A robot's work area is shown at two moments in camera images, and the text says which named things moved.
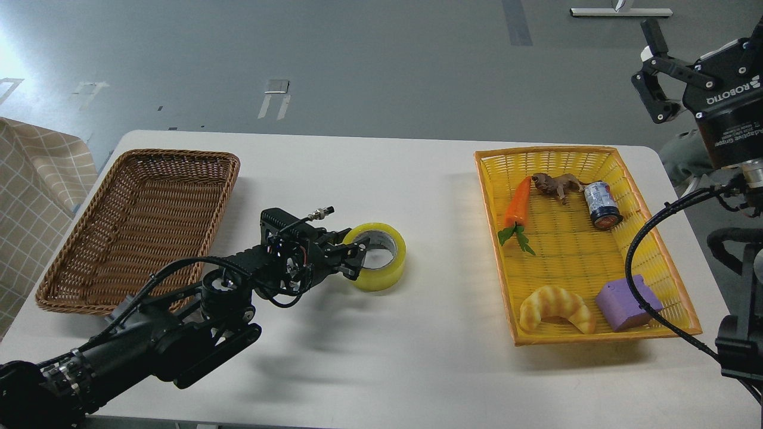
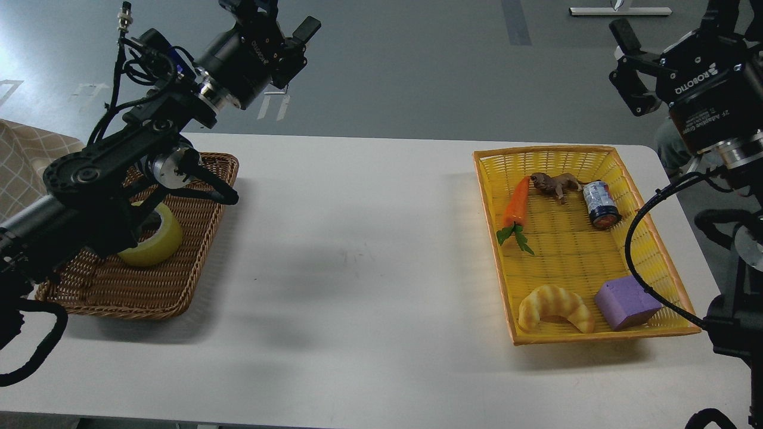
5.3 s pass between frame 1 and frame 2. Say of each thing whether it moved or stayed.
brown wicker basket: stayed
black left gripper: moved
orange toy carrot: stayed
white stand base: stayed
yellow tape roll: moved
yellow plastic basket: stayed
